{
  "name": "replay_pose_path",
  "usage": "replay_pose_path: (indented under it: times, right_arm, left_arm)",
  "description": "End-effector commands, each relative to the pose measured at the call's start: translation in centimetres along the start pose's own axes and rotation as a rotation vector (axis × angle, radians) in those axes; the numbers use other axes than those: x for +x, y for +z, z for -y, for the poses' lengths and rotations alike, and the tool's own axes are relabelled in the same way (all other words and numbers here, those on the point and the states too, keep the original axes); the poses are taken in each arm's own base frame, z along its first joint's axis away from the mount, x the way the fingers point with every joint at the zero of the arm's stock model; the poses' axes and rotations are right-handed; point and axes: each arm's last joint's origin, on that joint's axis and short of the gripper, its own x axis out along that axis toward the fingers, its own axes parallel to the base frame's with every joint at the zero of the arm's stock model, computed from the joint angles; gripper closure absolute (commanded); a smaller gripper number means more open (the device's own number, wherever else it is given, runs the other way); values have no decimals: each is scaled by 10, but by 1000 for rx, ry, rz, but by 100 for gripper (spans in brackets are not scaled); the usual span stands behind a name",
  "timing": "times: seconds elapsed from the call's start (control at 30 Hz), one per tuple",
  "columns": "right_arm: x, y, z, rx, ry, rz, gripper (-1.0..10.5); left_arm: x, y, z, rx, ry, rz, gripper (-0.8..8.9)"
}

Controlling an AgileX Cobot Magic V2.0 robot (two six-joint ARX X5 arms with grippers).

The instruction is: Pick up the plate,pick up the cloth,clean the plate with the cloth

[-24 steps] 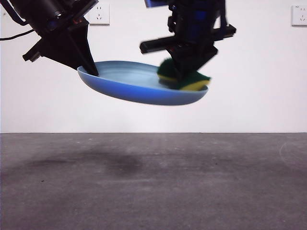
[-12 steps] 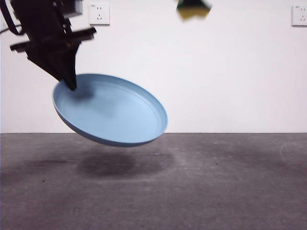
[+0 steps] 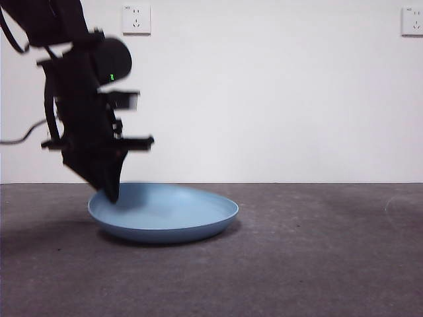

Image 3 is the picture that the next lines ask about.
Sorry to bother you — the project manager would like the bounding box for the blue round plate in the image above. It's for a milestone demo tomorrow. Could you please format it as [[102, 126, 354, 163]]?
[[87, 182, 240, 244]]

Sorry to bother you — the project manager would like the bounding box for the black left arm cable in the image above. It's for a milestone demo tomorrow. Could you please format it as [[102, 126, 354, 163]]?
[[44, 77, 63, 141], [0, 5, 31, 54], [0, 119, 50, 145]]

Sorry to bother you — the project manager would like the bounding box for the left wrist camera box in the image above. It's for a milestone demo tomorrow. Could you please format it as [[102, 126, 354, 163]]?
[[107, 90, 140, 110]]

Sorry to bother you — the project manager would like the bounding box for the white wall socket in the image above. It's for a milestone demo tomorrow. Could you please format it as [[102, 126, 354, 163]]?
[[401, 6, 423, 37], [122, 3, 152, 36]]

